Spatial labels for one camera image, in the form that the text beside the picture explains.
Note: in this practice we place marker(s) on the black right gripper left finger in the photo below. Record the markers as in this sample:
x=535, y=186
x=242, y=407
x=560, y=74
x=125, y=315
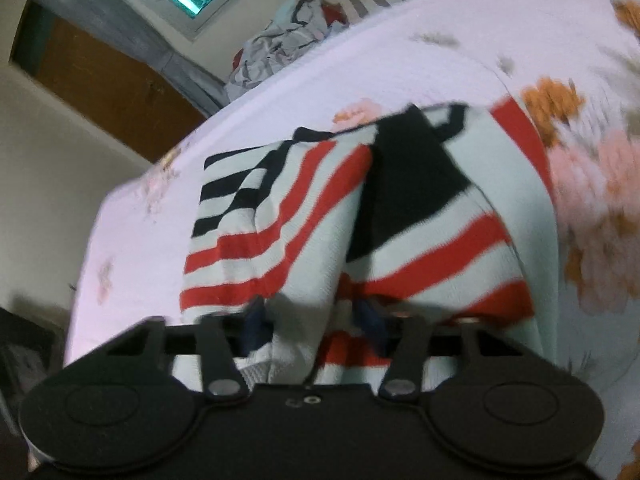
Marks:
x=249, y=330

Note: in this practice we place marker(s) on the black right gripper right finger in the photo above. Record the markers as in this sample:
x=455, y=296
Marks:
x=379, y=326

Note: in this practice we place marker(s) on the red white black striped sweater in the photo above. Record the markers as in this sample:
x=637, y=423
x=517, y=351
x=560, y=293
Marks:
x=443, y=212

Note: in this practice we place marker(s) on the grey blue clothes pile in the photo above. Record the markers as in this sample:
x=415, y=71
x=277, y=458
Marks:
x=297, y=27

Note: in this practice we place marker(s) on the brown wooden door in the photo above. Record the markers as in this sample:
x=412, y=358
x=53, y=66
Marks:
x=122, y=96

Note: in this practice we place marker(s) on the pink floral bed sheet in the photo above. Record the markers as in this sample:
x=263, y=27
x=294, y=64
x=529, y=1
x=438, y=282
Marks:
x=573, y=65

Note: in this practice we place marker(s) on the grey curtain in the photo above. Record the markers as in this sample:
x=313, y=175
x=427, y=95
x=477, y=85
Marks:
x=117, y=24

